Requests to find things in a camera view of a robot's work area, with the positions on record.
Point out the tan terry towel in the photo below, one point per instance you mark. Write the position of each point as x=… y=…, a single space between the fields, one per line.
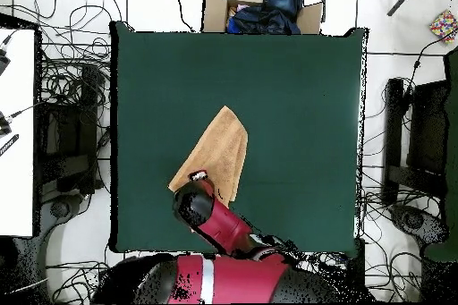
x=222 y=140

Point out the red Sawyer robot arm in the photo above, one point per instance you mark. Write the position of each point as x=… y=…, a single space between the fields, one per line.
x=229 y=226

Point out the colourful patterned item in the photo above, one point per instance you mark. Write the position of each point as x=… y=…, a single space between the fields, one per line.
x=443 y=26

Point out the dark green table cloth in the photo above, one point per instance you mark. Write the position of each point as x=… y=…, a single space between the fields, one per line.
x=451 y=176
x=171 y=86

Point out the black box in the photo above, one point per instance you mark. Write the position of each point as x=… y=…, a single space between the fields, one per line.
x=359 y=262

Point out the brown cardboard box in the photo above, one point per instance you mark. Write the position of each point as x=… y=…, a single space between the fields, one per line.
x=214 y=11

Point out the dark blue clothing pile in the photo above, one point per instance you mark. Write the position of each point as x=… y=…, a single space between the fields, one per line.
x=272 y=15

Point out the white table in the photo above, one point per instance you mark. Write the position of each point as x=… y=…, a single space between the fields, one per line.
x=18 y=176

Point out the black strip with white marks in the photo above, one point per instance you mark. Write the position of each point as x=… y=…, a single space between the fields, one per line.
x=9 y=144

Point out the black frame stand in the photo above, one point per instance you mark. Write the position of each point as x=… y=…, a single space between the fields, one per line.
x=427 y=129
x=68 y=133

